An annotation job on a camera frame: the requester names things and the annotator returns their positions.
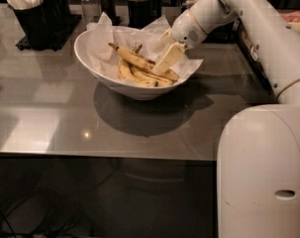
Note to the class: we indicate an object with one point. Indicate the black rubber mat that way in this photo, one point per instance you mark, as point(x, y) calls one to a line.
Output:
point(57, 39)

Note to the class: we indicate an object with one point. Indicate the black napkin holder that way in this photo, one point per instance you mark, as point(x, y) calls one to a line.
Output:
point(219, 35)

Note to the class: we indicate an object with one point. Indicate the black cutlery cup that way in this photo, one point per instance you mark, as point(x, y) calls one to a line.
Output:
point(56, 12)
point(35, 25)

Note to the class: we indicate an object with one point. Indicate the black stirrer cup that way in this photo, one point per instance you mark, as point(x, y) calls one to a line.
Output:
point(143, 12)

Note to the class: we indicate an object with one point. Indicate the pepper shaker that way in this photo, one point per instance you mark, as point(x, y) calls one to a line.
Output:
point(108, 7)

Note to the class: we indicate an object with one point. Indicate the middle yellow banana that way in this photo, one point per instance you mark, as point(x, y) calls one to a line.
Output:
point(161, 81)

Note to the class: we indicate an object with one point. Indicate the front black cutlery cup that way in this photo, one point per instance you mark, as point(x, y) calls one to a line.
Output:
point(35, 25)

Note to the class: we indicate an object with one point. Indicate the black condiment rack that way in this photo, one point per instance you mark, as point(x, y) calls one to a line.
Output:
point(245, 46)

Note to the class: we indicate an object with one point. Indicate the white ceramic bowl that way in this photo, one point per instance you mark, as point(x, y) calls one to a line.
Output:
point(93, 51)

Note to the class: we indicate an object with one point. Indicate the rear black cutlery cup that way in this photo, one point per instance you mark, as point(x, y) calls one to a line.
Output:
point(56, 12)

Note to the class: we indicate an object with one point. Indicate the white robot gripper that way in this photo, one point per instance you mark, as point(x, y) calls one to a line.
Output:
point(185, 30)

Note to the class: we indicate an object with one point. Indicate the white paper liner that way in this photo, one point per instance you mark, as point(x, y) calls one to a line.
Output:
point(158, 26)

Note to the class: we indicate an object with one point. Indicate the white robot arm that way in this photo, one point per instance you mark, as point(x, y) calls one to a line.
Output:
point(258, 159)

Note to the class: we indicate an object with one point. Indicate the spotted yellow banana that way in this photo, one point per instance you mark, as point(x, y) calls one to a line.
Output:
point(142, 63)

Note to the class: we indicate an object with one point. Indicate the salt shaker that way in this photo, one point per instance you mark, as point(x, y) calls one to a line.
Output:
point(90, 11)

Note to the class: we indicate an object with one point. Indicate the left yellow banana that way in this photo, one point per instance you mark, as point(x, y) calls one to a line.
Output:
point(124, 70)

